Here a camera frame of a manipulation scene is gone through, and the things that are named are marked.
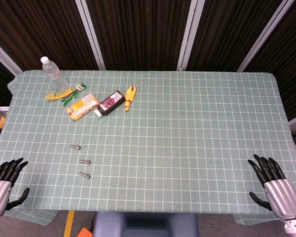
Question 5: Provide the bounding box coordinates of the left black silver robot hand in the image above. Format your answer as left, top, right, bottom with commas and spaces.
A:
0, 158, 30, 220

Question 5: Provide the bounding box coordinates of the clear plastic water bottle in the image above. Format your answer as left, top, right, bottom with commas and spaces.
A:
40, 56, 70, 92

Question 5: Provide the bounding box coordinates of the yellow snack pack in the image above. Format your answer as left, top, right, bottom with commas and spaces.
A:
66, 93, 100, 121

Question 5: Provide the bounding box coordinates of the dark brown bottle white cap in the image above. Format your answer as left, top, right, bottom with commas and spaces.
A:
94, 90, 126, 118

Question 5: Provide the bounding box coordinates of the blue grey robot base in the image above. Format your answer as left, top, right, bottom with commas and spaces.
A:
92, 211, 199, 237

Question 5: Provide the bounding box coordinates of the green checked tablecloth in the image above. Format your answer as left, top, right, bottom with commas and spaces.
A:
0, 70, 296, 225

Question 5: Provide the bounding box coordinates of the orange box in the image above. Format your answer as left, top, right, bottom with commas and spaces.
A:
76, 227, 93, 237

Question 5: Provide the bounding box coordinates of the dark brown partition panel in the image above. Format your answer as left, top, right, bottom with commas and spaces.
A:
0, 37, 23, 112
177, 0, 296, 72
236, 0, 296, 125
0, 0, 107, 72
86, 0, 198, 72

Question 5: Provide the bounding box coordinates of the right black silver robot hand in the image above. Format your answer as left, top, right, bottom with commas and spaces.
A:
247, 154, 296, 220

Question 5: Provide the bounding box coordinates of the yellow green feather shuttlecock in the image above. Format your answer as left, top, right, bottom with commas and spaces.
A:
44, 81, 87, 107

